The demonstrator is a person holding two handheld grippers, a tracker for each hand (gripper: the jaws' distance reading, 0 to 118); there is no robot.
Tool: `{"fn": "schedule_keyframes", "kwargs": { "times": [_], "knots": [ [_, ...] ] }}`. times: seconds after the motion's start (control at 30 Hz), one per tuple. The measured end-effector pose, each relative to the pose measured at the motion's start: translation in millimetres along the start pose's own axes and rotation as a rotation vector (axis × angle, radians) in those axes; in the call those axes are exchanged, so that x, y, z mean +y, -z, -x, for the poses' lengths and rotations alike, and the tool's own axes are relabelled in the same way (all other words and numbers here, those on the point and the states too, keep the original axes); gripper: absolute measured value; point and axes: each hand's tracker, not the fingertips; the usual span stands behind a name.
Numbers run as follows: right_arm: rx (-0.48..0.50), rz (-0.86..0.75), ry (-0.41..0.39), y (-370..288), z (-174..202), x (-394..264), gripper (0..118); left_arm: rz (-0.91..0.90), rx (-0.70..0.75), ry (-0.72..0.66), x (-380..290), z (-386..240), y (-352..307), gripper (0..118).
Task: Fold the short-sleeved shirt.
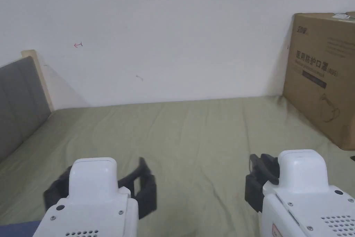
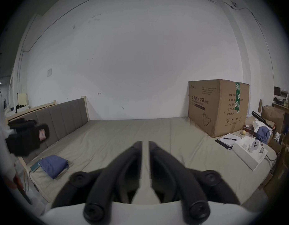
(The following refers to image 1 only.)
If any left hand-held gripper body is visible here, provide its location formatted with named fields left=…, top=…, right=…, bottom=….
left=33, top=157, right=139, bottom=237

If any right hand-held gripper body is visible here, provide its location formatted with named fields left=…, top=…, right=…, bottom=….
left=262, top=149, right=355, bottom=237

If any dark blue garment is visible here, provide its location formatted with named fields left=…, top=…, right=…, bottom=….
left=0, top=220, right=43, bottom=237

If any bed with pale green sheet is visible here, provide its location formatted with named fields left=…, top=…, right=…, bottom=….
left=0, top=94, right=355, bottom=237

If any grey padded headboard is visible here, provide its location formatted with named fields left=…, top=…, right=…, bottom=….
left=0, top=50, right=55, bottom=164

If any brown cardboard carton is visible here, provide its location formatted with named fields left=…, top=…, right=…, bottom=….
left=283, top=11, right=355, bottom=151

